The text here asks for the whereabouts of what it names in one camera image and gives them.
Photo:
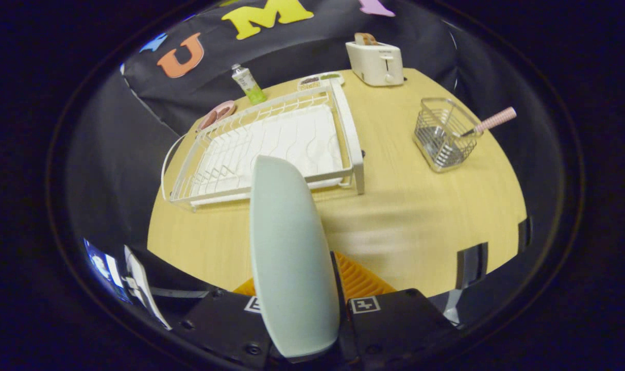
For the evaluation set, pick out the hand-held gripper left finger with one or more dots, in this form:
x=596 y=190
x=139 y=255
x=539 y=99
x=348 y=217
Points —
x=224 y=324

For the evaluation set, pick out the white drip tray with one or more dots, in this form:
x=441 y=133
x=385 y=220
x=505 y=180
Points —
x=302 y=139

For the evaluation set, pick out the pale green plate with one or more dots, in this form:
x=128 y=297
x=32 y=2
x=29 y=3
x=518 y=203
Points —
x=291 y=257

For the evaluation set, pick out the white toaster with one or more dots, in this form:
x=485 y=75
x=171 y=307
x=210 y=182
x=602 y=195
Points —
x=374 y=64

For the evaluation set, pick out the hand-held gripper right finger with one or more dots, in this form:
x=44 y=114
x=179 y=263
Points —
x=394 y=324

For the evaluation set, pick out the green drink bottle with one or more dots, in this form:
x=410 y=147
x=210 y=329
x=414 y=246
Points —
x=250 y=87

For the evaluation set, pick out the chrome metal leg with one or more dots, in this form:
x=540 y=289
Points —
x=472 y=265

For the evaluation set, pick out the white device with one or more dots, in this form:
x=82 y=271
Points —
x=142 y=288

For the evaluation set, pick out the black backdrop cloth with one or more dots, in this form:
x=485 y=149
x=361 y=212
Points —
x=302 y=51

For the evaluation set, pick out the white divided snack tray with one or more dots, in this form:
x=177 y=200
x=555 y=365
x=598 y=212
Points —
x=320 y=80

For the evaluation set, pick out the glowing monitor screen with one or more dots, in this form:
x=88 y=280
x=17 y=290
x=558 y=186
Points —
x=103 y=268

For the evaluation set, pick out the brown bread slice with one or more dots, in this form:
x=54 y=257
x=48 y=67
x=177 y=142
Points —
x=366 y=38

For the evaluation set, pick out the brown food piece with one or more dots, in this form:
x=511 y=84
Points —
x=209 y=119
x=223 y=110

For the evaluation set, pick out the pink plate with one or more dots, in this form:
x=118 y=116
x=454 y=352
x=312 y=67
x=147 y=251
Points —
x=229 y=105

